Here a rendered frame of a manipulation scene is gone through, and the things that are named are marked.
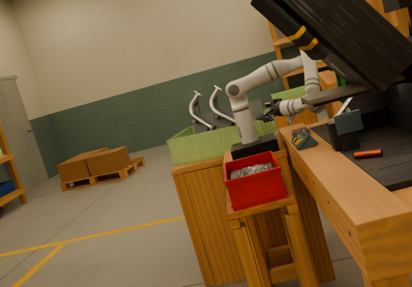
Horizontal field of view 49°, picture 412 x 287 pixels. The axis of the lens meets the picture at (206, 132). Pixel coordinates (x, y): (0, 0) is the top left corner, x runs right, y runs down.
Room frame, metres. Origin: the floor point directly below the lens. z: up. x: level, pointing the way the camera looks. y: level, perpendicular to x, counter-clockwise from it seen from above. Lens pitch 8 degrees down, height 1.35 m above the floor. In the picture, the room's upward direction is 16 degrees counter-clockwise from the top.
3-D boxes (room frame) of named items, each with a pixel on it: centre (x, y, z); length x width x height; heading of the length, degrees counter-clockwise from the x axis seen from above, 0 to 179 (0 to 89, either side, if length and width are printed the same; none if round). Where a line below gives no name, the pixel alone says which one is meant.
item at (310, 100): (1.65, -0.58, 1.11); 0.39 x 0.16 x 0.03; 86
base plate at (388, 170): (1.72, -0.68, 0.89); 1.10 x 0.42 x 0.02; 176
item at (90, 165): (7.57, 1.84, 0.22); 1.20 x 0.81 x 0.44; 72
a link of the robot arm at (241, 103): (2.37, -0.21, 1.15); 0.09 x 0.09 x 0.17; 79
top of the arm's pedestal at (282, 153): (2.36, -0.21, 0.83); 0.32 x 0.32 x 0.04; 84
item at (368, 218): (1.75, -0.40, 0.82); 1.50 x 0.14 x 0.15; 176
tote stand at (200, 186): (2.91, -0.12, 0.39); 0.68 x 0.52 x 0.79; 76
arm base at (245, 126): (2.36, -0.21, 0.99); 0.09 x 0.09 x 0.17; 81
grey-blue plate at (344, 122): (1.65, -0.51, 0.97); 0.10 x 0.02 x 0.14; 86
